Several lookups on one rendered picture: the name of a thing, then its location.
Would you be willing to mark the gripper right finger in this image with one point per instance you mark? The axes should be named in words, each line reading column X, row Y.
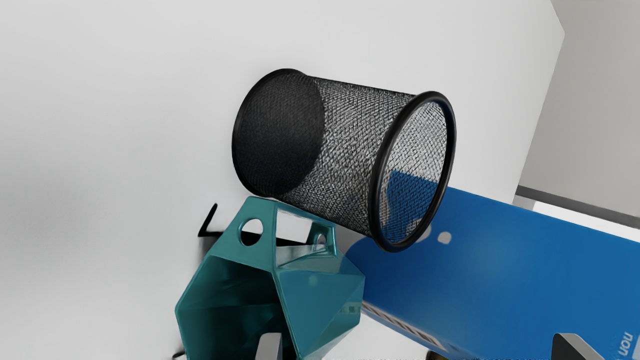
column 575, row 349

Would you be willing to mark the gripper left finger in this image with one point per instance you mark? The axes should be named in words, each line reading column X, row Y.
column 270, row 348

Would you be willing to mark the teal faceted mug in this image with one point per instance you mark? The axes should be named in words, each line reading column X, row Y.
column 320, row 300

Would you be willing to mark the blue carton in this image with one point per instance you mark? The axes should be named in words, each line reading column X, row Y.
column 500, row 280

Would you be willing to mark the black mesh pen holder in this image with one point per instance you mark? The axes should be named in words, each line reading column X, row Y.
column 320, row 150

